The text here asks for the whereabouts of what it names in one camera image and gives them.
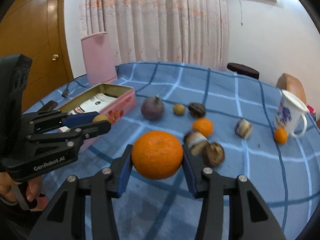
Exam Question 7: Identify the brass door knob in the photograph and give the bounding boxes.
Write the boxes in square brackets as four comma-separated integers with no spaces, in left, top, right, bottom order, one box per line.
[52,54,59,61]

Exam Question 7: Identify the pink tin box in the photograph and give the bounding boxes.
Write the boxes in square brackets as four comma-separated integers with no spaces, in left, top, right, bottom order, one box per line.
[56,83,137,153]

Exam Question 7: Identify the large orange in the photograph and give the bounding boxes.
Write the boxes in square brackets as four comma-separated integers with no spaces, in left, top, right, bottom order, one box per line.
[131,131,183,180]

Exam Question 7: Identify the black smartphone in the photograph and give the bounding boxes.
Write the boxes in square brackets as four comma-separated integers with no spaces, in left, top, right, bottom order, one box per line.
[38,100,58,112]

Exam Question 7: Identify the left hand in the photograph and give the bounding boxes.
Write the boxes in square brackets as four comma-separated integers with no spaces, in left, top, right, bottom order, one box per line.
[0,171,45,205]

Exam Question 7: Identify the yellow-green round fruit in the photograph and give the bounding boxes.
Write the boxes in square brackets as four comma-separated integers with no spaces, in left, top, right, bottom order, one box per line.
[92,114,108,122]

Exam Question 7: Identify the wooden door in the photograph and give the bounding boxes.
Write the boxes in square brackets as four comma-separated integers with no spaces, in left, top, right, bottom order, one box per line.
[1,0,73,111]

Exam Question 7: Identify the dark round stool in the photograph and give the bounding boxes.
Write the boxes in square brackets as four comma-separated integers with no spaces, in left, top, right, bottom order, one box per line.
[227,63,260,80]

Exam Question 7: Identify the small yellow-brown fruit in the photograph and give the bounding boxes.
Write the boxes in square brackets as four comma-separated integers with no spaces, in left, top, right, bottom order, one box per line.
[172,103,185,116]

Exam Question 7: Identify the pink electric kettle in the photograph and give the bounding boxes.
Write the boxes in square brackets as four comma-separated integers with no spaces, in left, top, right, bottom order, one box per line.
[81,31,117,86]

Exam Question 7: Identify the medium orange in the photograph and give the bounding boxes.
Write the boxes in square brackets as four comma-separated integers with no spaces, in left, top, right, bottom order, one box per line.
[192,118,214,137]

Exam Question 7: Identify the purple mangosteen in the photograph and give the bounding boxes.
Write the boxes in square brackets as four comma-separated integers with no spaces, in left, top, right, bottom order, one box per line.
[140,95,164,121]

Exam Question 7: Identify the black power cable plug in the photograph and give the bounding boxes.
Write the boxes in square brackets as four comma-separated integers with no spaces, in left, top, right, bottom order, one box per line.
[61,74,87,98]

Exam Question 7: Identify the dark wrinkled passion fruit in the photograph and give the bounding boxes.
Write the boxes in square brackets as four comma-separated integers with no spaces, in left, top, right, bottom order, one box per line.
[188,102,206,119]

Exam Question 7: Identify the brown taro root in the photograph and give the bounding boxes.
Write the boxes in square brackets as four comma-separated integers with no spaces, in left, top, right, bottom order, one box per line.
[202,142,225,167]

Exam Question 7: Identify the printed paper in box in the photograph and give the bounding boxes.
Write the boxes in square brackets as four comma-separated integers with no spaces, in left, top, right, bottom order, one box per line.
[58,93,118,133]

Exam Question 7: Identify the blue plaid tablecloth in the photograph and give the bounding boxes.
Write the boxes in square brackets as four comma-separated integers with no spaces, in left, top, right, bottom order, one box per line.
[23,61,320,240]

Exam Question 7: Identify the white enamel cartoon mug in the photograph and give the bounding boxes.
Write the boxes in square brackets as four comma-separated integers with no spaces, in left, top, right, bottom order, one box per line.
[274,89,309,138]

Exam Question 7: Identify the small tangerine by mug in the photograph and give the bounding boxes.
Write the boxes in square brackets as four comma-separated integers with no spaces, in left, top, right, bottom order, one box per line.
[273,127,288,145]

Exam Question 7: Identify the pink floral curtain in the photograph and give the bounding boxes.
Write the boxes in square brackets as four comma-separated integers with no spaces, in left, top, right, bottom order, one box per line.
[79,0,228,71]

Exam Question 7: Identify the pink floral cushion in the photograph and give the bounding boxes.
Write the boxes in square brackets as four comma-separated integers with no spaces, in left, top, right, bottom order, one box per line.
[307,105,316,121]

